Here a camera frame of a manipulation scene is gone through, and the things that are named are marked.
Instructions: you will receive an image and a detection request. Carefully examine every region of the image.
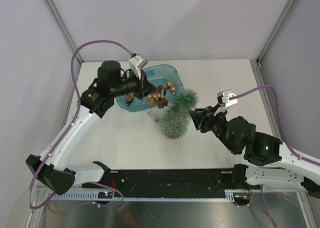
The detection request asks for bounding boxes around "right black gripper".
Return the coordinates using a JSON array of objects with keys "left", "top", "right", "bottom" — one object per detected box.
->
[{"left": 188, "top": 102, "right": 239, "bottom": 154}]

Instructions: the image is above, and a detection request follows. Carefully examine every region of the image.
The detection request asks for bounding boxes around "brown ribbon ornament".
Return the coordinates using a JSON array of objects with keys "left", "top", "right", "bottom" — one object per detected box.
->
[{"left": 145, "top": 85, "right": 170, "bottom": 109}]

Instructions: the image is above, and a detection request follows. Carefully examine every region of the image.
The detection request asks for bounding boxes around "small frosted christmas tree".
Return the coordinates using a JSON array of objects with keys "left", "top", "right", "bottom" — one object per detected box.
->
[{"left": 160, "top": 88, "right": 199, "bottom": 139}]

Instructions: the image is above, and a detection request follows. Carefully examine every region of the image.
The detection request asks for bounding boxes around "pine cone ornament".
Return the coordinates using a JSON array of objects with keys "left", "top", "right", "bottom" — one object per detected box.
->
[{"left": 124, "top": 94, "right": 135, "bottom": 107}]

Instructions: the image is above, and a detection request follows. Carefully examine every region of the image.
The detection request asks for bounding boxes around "clear battery box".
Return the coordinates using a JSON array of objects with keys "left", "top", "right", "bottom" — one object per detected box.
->
[{"left": 147, "top": 110, "right": 162, "bottom": 123}]

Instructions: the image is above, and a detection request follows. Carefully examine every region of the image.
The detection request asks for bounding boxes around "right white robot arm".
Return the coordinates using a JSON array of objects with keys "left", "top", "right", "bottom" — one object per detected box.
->
[{"left": 189, "top": 105, "right": 320, "bottom": 199}]

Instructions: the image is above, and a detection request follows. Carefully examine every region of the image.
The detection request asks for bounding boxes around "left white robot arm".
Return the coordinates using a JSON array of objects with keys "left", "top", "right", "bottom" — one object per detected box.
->
[{"left": 26, "top": 54, "right": 157, "bottom": 195}]

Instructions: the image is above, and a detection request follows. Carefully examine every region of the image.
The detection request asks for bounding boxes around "teal plastic container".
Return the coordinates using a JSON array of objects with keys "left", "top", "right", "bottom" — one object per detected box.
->
[{"left": 115, "top": 64, "right": 184, "bottom": 112}]

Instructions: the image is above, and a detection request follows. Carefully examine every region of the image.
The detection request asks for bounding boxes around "gold bell cluster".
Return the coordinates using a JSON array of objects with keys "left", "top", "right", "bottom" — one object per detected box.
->
[{"left": 167, "top": 81, "right": 177, "bottom": 94}]

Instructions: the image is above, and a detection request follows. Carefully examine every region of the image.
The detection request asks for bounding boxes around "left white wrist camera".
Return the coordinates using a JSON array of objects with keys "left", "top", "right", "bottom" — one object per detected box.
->
[{"left": 128, "top": 53, "right": 148, "bottom": 80}]

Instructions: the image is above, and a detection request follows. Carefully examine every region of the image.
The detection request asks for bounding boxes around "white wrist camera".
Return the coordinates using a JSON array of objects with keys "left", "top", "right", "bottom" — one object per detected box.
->
[
  {"left": 128, "top": 53, "right": 148, "bottom": 80},
  {"left": 214, "top": 89, "right": 238, "bottom": 115}
]

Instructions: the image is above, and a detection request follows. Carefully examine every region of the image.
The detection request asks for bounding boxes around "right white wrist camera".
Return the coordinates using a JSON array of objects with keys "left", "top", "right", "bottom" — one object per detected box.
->
[{"left": 214, "top": 89, "right": 238, "bottom": 115}]

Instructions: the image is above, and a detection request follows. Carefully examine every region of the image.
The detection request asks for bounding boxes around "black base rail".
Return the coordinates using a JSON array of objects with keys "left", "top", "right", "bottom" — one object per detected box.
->
[{"left": 98, "top": 168, "right": 250, "bottom": 200}]

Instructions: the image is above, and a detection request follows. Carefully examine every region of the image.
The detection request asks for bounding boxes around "grey slotted cable duct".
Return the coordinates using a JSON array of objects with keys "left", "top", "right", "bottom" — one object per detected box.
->
[{"left": 47, "top": 189, "right": 251, "bottom": 203}]

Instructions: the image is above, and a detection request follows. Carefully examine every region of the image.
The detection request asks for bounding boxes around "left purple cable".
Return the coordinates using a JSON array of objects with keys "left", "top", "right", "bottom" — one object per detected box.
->
[{"left": 28, "top": 40, "right": 136, "bottom": 214}]

